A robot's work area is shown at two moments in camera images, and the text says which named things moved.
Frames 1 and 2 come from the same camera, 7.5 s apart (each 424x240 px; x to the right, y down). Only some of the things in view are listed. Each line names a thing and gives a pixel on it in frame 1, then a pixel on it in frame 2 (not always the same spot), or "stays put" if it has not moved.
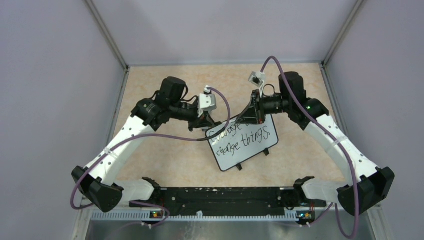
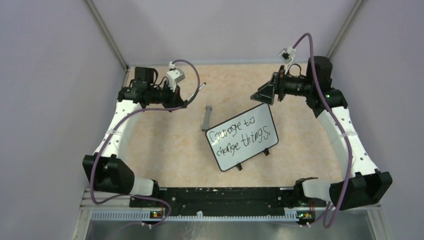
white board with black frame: x=240 y=141 stays put
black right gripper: x=254 y=113 to x=265 y=94
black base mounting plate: x=228 y=201 stays put
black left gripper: x=203 y=120 to x=175 y=99
